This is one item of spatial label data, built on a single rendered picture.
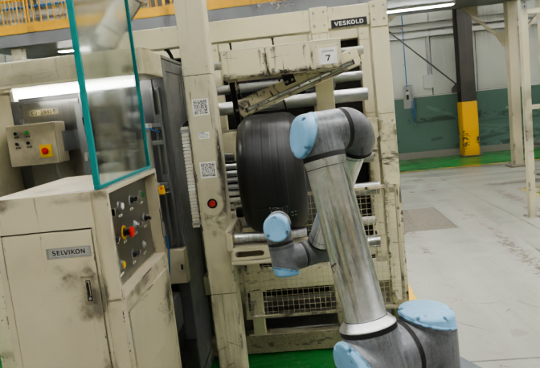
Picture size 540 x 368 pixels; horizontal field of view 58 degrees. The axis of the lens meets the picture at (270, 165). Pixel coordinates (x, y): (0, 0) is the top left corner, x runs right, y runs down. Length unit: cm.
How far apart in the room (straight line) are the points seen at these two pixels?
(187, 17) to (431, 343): 165
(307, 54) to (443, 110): 944
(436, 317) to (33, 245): 125
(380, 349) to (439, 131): 1062
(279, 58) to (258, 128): 49
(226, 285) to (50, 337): 87
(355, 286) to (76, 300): 94
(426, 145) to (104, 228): 1047
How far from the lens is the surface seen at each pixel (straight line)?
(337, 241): 126
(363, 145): 135
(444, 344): 140
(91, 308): 175
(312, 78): 259
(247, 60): 248
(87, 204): 166
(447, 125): 1182
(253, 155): 204
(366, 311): 128
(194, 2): 229
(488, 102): 1208
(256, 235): 220
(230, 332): 246
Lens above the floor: 146
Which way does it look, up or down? 6 degrees down
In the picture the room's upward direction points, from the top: 6 degrees counter-clockwise
